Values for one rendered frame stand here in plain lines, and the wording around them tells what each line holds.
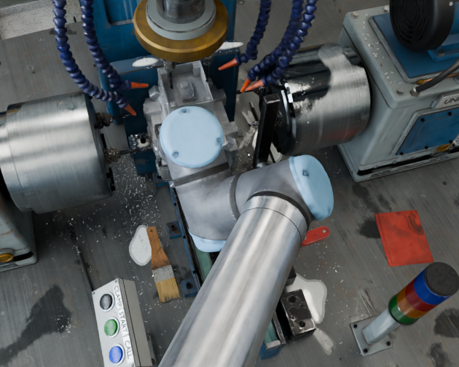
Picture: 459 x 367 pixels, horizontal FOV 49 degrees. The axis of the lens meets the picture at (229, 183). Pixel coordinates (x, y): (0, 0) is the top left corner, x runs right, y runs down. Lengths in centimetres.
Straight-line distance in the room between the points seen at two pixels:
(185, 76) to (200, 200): 51
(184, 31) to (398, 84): 51
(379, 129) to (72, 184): 72
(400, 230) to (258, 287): 91
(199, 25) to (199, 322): 59
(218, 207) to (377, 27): 73
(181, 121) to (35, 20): 182
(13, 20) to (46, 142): 149
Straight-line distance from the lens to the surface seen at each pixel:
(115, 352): 97
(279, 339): 113
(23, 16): 254
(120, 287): 99
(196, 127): 73
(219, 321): 51
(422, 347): 134
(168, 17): 96
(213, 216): 73
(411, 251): 140
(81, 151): 108
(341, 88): 118
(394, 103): 119
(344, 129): 121
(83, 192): 112
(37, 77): 169
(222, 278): 55
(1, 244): 126
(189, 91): 114
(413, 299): 98
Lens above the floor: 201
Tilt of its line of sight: 60 degrees down
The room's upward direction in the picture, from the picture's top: 5 degrees clockwise
